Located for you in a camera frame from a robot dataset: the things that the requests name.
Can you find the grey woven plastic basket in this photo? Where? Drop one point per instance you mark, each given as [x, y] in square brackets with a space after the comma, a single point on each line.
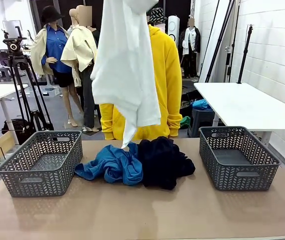
[240, 180]
[42, 182]

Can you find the blue shirt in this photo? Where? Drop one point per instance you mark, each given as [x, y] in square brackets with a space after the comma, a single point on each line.
[117, 165]

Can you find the black bucket hat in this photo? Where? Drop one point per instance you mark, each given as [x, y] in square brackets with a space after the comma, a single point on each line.
[50, 13]

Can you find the green cloth bundle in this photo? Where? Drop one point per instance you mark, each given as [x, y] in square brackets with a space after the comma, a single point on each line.
[186, 122]

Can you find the dark navy garment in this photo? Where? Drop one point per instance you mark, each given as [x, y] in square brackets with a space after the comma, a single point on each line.
[167, 172]

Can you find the white tower fan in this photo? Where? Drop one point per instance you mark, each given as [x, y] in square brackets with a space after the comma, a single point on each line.
[173, 27]

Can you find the dark grey stool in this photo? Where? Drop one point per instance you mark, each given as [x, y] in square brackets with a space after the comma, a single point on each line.
[202, 122]

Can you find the tall black tripod stand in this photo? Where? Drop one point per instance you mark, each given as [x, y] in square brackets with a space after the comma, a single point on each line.
[220, 45]

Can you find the figure in black white jacket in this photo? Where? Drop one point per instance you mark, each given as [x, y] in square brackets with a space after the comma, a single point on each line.
[190, 42]

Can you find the mannequin with blue shirt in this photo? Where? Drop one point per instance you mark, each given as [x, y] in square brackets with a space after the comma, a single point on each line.
[55, 50]

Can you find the dark monitor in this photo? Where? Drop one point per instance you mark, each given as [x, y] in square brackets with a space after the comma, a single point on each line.
[2, 57]

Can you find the black camera tripod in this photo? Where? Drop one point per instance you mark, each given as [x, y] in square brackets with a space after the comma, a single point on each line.
[15, 60]

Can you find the person in yellow hoodie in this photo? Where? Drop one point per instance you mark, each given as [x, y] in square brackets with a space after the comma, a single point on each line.
[167, 62]

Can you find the mannequin with patterned bucket hat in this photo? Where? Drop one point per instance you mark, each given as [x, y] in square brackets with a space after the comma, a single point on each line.
[158, 15]

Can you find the mannequin with cream jacket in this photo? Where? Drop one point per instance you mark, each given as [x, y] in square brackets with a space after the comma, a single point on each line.
[82, 50]

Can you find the short black light stand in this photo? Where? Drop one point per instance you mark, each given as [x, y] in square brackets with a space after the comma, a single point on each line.
[245, 55]

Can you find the black bag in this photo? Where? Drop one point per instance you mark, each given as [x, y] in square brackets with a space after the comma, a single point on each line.
[20, 130]

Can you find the blue cloth bundle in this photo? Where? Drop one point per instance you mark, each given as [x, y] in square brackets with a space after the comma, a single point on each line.
[202, 104]

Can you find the small grey stool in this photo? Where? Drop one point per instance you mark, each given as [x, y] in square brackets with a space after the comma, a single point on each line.
[5, 73]

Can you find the white shirt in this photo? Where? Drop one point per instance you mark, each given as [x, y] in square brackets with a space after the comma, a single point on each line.
[125, 62]

